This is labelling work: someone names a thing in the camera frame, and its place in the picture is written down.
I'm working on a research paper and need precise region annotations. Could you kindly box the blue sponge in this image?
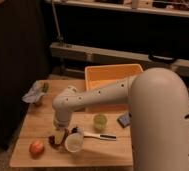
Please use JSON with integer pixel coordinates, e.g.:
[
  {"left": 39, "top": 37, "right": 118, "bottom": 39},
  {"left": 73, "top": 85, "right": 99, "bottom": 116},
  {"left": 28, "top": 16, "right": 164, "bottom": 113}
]
[{"left": 117, "top": 112, "right": 131, "bottom": 128}]

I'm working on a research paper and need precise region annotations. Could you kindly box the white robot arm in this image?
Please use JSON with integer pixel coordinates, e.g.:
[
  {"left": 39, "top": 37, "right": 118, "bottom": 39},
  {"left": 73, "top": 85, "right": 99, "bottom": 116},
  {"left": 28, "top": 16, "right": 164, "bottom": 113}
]
[{"left": 52, "top": 68, "right": 189, "bottom": 171}]

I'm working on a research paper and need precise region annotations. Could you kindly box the orange plastic bin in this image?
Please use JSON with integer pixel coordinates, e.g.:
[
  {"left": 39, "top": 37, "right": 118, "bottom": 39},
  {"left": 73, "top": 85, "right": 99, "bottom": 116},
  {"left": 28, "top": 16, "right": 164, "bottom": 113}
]
[{"left": 85, "top": 64, "right": 143, "bottom": 113}]

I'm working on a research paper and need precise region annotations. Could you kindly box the green pepper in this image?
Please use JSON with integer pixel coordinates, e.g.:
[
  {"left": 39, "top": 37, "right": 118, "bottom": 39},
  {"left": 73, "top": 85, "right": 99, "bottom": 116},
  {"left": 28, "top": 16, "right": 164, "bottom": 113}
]
[{"left": 42, "top": 82, "right": 49, "bottom": 93}]

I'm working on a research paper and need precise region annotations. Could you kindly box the green plastic cup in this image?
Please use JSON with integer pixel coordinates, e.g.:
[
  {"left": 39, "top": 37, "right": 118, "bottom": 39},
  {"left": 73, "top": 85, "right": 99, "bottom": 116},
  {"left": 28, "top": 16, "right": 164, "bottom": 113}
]
[{"left": 93, "top": 114, "right": 107, "bottom": 131}]

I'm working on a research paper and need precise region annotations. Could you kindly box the metal shelf rail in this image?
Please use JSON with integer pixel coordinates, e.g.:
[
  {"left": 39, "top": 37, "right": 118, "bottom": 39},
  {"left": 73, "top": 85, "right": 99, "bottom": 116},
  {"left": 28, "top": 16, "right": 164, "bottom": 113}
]
[{"left": 50, "top": 42, "right": 189, "bottom": 76}]

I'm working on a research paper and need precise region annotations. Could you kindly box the crumpled white cloth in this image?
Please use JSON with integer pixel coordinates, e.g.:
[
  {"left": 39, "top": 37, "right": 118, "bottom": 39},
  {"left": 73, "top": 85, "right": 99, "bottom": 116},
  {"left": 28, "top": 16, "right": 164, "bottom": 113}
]
[{"left": 22, "top": 81, "right": 44, "bottom": 104}]

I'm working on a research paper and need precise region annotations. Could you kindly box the dark grape bunch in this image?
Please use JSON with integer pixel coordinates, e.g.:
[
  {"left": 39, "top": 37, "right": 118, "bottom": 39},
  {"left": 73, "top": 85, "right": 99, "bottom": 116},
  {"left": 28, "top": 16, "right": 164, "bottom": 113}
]
[{"left": 48, "top": 129, "right": 69, "bottom": 148}]

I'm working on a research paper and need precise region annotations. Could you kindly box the red apple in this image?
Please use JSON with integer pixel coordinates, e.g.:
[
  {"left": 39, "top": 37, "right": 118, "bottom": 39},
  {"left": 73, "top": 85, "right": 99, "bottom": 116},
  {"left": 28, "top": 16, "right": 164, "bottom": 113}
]
[{"left": 29, "top": 140, "right": 44, "bottom": 156}]

